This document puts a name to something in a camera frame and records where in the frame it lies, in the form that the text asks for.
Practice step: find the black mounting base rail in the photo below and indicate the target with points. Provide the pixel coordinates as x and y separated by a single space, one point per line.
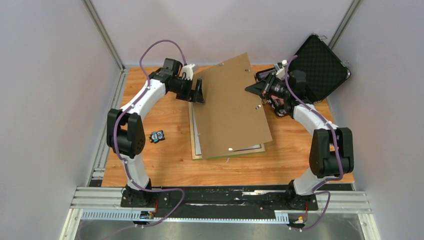
220 204

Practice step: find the small blue owl toy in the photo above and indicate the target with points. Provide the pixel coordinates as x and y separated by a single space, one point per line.
156 136

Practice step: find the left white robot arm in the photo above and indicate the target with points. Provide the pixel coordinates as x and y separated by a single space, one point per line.
124 128

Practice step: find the black poker chip case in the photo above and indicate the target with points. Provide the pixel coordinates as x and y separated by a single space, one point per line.
311 75

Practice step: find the forest photo print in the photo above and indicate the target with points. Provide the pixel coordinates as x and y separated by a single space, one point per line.
197 139

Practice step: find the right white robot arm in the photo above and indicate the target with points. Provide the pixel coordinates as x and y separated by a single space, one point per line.
331 153

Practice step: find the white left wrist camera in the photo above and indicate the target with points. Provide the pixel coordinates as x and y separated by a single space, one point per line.
188 71

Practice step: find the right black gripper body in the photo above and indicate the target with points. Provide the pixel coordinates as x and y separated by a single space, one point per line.
276 89

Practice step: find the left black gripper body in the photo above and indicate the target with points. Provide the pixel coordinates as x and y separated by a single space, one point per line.
183 88

